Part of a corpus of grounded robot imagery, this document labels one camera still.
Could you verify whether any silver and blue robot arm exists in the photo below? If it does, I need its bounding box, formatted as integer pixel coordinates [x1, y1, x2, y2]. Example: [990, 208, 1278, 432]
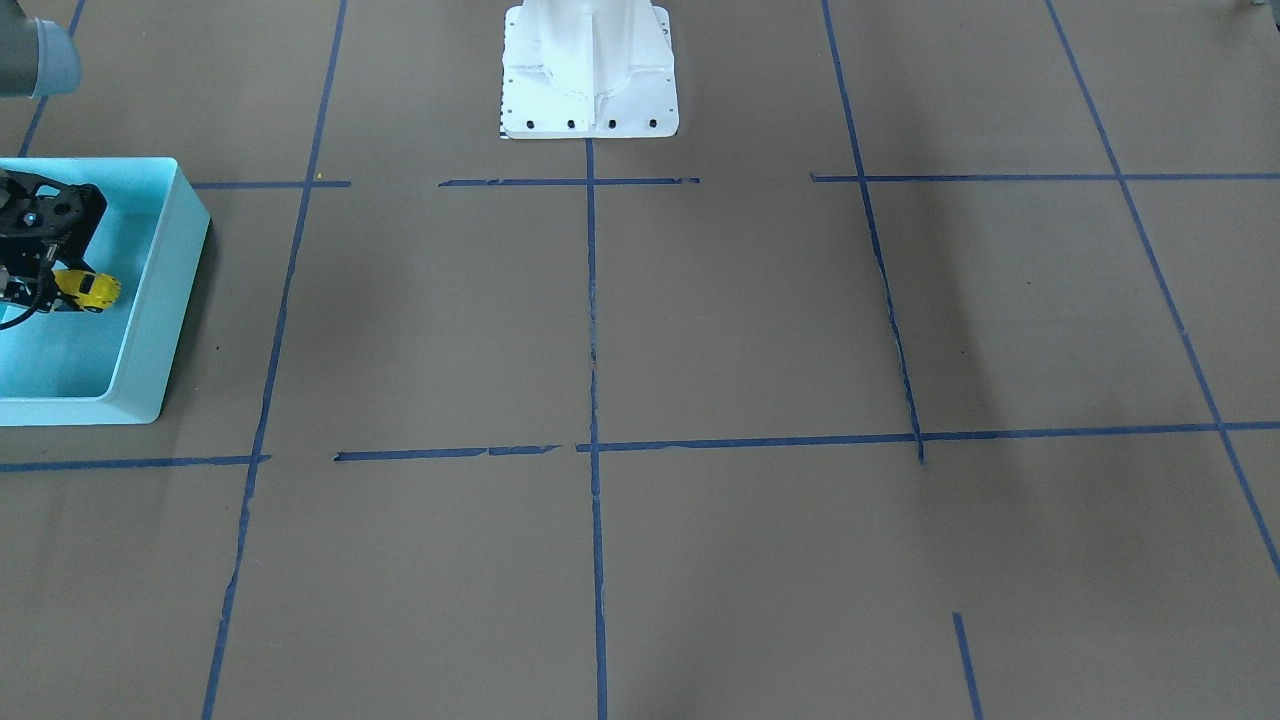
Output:
[1, 1, 111, 331]

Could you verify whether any brown paper table cover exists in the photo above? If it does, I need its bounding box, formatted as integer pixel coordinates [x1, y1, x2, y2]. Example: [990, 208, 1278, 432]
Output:
[3, 1, 1279, 719]

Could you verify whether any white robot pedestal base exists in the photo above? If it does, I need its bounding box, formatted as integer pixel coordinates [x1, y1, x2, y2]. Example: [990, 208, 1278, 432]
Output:
[499, 1, 680, 140]

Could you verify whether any yellow beetle toy car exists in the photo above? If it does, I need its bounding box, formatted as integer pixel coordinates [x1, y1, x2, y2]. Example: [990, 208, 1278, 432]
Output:
[54, 269, 122, 314]

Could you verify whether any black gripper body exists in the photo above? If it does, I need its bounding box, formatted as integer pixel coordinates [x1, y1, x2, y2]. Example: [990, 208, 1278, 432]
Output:
[1, 234, 70, 301]

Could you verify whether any teal plastic bin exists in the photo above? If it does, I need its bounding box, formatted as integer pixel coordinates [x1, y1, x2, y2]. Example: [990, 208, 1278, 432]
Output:
[1, 158, 210, 427]

